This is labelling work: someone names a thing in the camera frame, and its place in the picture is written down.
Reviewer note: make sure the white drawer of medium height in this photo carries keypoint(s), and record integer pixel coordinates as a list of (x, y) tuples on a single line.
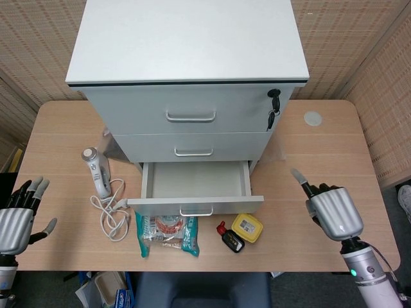
[(147, 147)]

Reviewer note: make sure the white three-drawer cabinet body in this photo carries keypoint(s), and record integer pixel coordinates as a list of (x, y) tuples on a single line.
[(189, 41)]

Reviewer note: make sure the white shoe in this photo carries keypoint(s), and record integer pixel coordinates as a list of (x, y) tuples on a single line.
[(405, 200)]

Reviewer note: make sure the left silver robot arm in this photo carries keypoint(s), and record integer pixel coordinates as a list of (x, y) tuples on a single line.
[(7, 279)]

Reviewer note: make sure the shallow white drawer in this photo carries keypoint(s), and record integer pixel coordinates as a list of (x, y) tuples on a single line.
[(196, 183)]

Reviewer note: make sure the blue tissue pack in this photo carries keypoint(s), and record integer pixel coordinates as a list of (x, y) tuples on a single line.
[(125, 298)]

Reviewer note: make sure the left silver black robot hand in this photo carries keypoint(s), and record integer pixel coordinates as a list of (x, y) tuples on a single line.
[(14, 224)]

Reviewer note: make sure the black bottle with red cap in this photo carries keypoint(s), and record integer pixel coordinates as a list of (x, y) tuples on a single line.
[(232, 240)]

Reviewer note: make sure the black key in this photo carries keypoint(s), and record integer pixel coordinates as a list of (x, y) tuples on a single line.
[(271, 120), (275, 100)]

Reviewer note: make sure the beige cardboard tray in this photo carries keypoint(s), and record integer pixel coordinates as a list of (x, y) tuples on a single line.
[(107, 287)]

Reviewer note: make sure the yellow plastic box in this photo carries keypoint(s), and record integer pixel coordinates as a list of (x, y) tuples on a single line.
[(247, 227)]

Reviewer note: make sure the teal snack packet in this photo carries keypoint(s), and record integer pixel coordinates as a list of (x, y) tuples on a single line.
[(167, 235)]

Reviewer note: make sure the grey round table grommet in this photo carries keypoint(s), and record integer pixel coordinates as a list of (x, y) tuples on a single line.
[(313, 118)]

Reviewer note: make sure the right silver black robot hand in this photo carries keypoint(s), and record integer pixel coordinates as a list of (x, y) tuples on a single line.
[(337, 213)]

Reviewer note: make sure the white handheld electric device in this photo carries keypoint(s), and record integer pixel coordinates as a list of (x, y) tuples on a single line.
[(99, 178)]

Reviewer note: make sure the tall white drawer with lock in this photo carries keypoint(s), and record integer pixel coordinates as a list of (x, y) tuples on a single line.
[(237, 106)]

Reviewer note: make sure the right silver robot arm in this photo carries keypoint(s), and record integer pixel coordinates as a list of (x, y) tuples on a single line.
[(372, 276)]

